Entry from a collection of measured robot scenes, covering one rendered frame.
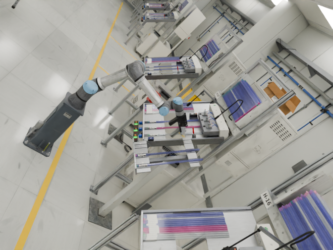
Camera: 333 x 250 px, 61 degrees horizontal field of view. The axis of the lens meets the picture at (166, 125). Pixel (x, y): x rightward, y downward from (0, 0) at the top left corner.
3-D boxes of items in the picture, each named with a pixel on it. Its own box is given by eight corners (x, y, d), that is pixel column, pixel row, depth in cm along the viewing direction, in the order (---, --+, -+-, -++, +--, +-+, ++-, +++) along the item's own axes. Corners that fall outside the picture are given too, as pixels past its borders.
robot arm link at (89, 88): (74, 92, 226) (84, 80, 222) (81, 88, 239) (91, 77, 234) (84, 102, 228) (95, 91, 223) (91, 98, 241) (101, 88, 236)
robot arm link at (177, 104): (172, 96, 238) (182, 95, 237) (174, 107, 244) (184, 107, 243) (171, 101, 232) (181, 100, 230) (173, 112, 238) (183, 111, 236)
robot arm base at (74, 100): (66, 102, 226) (73, 94, 223) (69, 93, 239) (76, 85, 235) (82, 112, 234) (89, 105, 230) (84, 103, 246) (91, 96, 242)
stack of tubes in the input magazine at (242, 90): (235, 121, 243) (260, 101, 233) (221, 95, 285) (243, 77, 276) (243, 130, 248) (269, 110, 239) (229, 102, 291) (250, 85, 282)
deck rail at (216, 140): (142, 147, 247) (142, 141, 243) (142, 145, 248) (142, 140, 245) (223, 143, 250) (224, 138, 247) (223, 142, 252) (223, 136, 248)
